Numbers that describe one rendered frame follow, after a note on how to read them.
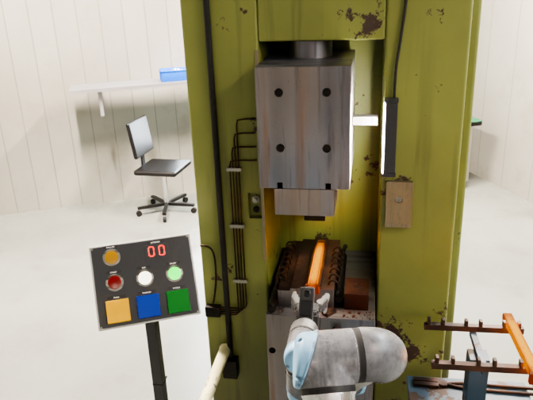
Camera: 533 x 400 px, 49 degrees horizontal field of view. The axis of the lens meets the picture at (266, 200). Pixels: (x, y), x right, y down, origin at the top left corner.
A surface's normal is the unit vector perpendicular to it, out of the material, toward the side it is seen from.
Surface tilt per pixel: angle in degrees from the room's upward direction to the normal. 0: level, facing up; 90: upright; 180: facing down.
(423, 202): 90
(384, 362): 78
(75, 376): 0
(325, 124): 90
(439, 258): 90
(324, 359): 50
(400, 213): 90
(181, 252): 60
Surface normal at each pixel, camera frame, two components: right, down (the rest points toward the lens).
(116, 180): 0.27, 0.33
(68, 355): -0.04, -0.93
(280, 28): -0.17, 0.36
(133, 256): 0.21, -0.18
